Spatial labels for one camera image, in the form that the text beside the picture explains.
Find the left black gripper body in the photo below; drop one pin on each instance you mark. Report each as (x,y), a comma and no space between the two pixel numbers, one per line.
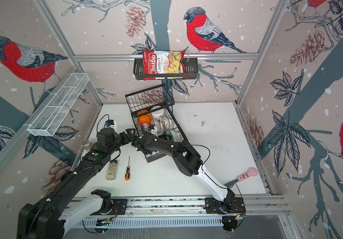
(124,140)

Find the blue patterned bowl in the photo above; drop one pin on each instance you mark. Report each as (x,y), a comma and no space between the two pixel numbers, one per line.
(145,127)

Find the orange plastic bowl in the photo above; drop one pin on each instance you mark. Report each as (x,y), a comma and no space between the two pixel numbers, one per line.
(144,117)

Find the white patterned bowl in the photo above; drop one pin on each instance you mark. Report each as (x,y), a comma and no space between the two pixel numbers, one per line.
(165,123)

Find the light green ceramic bowl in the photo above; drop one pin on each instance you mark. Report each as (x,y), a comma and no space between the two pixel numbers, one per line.
(175,135)

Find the cream ceramic bowl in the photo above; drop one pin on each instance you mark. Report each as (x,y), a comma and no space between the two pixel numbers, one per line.
(158,131)

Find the white ceramic bowl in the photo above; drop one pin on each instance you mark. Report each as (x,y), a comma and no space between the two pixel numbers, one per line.
(157,112)

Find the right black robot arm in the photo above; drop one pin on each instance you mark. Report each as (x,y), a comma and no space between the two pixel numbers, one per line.
(188,161)

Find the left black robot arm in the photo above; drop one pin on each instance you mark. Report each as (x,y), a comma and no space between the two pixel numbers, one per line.
(50,217)

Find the small clear bottle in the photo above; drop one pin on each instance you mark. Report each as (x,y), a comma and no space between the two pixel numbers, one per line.
(112,170)

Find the glass jar with lid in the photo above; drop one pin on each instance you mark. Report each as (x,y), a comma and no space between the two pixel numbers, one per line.
(87,145)

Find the red cassava chips bag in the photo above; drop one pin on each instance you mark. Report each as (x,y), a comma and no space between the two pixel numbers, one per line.
(163,62)

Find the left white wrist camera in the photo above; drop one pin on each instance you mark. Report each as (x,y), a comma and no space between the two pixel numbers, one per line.
(110,123)

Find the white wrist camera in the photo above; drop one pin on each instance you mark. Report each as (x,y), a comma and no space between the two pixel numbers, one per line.
(153,130)
(110,123)

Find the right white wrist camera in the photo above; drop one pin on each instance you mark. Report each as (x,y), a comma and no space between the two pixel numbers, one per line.
(153,130)

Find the orange handled screwdriver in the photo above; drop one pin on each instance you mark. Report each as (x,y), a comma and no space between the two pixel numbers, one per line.
(127,174)

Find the black wire dish rack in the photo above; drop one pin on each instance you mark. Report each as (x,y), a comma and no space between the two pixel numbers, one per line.
(151,110)

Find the white mesh wall shelf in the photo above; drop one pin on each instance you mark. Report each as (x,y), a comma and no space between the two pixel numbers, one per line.
(60,102)

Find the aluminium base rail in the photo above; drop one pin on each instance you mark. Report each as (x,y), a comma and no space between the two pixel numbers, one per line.
(181,211)

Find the black wall basket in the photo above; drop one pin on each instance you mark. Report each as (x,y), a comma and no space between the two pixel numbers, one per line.
(190,65)

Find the pink handled brush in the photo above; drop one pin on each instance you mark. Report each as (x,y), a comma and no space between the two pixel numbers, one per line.
(249,173)

